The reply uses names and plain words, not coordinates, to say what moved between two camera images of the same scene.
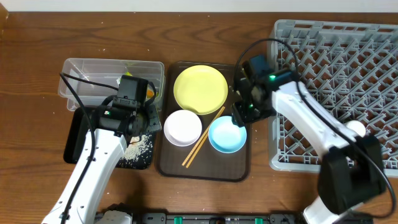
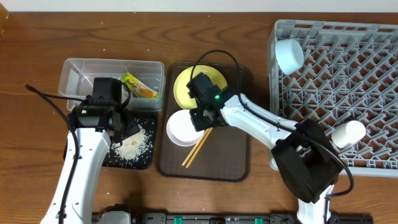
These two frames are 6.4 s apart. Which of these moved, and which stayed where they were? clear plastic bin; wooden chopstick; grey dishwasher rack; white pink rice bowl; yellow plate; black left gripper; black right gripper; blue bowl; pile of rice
Moved: blue bowl; black right gripper; black left gripper
Stayed: clear plastic bin; grey dishwasher rack; yellow plate; wooden chopstick; white pink rice bowl; pile of rice
